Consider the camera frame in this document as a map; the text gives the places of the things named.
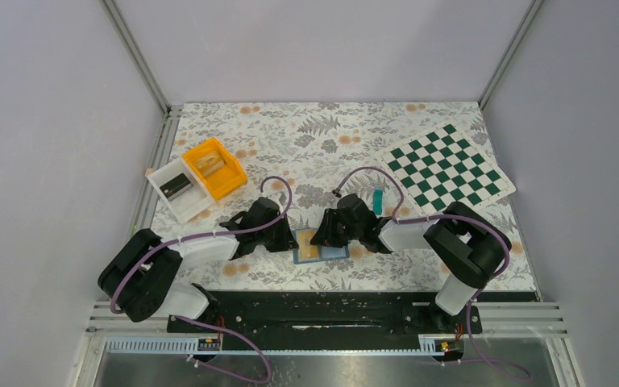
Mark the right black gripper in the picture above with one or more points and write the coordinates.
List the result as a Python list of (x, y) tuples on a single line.
[(331, 232)]

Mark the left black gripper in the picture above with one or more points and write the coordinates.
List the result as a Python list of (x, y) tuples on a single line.
[(276, 233)]

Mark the gold credit card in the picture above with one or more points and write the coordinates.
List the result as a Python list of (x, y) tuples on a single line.
[(306, 251)]

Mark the blue card holder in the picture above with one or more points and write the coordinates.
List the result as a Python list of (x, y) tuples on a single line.
[(325, 253)]

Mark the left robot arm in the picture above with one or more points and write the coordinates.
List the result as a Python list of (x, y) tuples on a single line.
[(142, 276)]

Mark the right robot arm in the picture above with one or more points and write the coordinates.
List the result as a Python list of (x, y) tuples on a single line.
[(471, 248)]

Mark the floral table mat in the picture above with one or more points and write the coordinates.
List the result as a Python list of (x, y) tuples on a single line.
[(299, 152)]

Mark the orange plastic bin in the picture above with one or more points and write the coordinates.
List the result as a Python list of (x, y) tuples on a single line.
[(227, 179)]

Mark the white plastic bin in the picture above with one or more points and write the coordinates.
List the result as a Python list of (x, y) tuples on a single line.
[(192, 202)]

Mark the item in orange bin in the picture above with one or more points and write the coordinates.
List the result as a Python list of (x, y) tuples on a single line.
[(210, 163)]

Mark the black item in white bin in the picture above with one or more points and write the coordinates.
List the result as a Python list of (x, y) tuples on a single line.
[(176, 186)]

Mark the green white chessboard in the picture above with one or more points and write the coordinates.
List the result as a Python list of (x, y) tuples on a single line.
[(443, 166)]

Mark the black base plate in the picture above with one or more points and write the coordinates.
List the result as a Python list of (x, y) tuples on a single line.
[(337, 321)]

